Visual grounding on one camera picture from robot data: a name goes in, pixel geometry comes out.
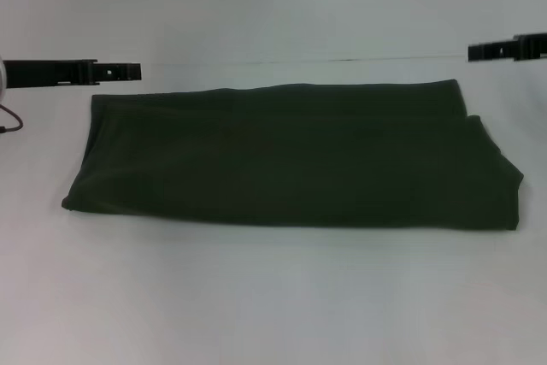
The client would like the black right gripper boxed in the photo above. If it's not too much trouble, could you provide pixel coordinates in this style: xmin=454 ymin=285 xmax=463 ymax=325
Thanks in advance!
xmin=467 ymin=32 xmax=547 ymax=63

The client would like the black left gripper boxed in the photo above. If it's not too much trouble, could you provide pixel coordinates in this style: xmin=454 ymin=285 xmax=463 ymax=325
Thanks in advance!
xmin=1 ymin=58 xmax=143 ymax=87

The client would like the dark green t-shirt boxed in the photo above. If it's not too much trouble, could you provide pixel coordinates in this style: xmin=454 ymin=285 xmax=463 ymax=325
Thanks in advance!
xmin=61 ymin=78 xmax=525 ymax=233

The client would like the grey left wrist cable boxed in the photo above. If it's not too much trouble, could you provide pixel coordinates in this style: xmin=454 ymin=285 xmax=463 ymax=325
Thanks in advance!
xmin=0 ymin=103 xmax=26 ymax=135

